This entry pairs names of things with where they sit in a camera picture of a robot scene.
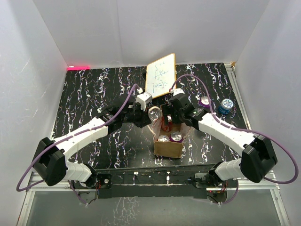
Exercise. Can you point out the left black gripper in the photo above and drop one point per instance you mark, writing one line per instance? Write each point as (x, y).
(144, 119)

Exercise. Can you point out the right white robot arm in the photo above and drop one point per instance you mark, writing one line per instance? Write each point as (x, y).
(257, 155)

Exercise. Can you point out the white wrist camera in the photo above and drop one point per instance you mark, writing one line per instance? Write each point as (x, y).
(143, 99)
(176, 91)

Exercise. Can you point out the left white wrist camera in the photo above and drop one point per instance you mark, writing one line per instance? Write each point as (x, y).
(143, 99)

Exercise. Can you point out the purple can front right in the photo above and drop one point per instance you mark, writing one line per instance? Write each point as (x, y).
(176, 136)

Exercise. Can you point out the small wood-framed whiteboard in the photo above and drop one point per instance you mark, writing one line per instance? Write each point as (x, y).
(160, 76)

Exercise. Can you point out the red soda can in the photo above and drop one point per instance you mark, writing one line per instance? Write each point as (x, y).
(167, 127)

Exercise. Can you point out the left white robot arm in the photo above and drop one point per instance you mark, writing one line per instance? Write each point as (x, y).
(52, 156)

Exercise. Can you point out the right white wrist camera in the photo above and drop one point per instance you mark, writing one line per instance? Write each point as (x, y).
(176, 91)

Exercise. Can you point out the patterned canvas tote bag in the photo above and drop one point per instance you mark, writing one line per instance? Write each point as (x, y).
(166, 149)

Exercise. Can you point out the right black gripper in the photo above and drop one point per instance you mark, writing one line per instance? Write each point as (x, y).
(168, 109)

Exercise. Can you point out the black front base bar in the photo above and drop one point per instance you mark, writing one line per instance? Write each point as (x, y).
(171, 181)

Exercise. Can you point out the pink tape strip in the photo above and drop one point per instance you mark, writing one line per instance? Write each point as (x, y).
(74, 68)

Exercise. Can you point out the purple can front left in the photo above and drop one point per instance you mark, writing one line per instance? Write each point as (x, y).
(163, 138)

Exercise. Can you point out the blue beverage can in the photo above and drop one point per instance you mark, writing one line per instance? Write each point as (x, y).
(225, 106)

